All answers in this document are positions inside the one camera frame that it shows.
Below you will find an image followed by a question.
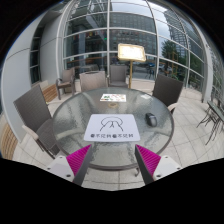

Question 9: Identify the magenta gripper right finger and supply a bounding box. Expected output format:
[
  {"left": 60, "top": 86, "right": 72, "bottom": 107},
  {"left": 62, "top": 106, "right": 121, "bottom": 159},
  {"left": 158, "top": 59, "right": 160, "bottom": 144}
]
[{"left": 134, "top": 144, "right": 182, "bottom": 186}]

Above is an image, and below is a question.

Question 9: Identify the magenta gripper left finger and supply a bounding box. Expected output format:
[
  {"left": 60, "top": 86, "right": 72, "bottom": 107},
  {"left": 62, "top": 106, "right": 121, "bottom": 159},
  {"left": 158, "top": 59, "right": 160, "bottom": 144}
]
[{"left": 46, "top": 143, "right": 94, "bottom": 187}]

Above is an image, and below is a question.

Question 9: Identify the white printed mouse pad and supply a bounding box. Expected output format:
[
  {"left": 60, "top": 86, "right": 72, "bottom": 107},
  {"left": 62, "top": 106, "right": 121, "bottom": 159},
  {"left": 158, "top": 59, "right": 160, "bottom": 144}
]
[{"left": 84, "top": 114, "right": 140, "bottom": 142}]

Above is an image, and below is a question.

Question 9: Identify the black computer mouse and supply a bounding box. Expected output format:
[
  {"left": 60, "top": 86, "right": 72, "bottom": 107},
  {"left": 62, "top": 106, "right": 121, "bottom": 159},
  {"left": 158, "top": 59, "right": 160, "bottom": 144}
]
[{"left": 145, "top": 113, "right": 157, "bottom": 127}]

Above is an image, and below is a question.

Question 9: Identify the round glass table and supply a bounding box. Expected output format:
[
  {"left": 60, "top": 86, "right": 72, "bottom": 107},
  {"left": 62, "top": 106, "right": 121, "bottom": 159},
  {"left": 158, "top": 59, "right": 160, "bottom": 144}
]
[{"left": 53, "top": 87, "right": 174, "bottom": 171}]

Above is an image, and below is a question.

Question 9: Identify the colourful menu card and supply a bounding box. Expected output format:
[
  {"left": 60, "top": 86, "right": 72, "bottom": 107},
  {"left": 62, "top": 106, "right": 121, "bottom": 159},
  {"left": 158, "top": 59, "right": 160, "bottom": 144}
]
[{"left": 100, "top": 94, "right": 126, "bottom": 102}]

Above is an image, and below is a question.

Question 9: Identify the grey wicker chair left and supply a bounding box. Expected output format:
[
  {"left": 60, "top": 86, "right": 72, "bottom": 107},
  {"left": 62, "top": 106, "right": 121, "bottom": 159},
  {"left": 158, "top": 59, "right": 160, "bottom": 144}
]
[{"left": 14, "top": 86, "right": 60, "bottom": 158}]

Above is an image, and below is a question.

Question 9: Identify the grey wicker chair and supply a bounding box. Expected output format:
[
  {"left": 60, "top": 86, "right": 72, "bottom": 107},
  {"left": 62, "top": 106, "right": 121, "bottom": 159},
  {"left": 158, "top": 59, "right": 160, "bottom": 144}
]
[
  {"left": 80, "top": 71, "right": 107, "bottom": 92},
  {"left": 14, "top": 86, "right": 60, "bottom": 158}
]

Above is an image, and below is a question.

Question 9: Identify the dark wicker chair right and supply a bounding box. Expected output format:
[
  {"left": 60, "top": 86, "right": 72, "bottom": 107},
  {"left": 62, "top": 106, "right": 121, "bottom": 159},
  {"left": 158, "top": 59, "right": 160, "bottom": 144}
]
[{"left": 152, "top": 75, "right": 183, "bottom": 114}]

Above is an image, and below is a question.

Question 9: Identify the grey wicker chair far middle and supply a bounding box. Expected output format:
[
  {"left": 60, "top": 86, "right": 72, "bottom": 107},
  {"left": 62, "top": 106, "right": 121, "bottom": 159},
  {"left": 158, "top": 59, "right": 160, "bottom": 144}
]
[{"left": 80, "top": 71, "right": 107, "bottom": 92}]

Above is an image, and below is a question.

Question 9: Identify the grey chair far left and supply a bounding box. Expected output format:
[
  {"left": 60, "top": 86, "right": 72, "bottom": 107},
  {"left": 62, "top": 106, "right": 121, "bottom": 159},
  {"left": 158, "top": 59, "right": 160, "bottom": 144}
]
[{"left": 56, "top": 68, "right": 76, "bottom": 99}]

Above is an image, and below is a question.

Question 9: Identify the grey chair far centre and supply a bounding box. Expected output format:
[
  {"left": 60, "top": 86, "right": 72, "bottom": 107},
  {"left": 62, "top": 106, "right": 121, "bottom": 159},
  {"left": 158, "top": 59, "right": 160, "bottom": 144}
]
[{"left": 109, "top": 65, "right": 128, "bottom": 88}]

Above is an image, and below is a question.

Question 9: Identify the gold framed sign stand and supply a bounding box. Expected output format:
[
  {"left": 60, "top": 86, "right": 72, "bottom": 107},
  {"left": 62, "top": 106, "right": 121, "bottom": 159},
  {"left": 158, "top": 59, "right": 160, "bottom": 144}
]
[{"left": 116, "top": 43, "right": 147, "bottom": 90}]

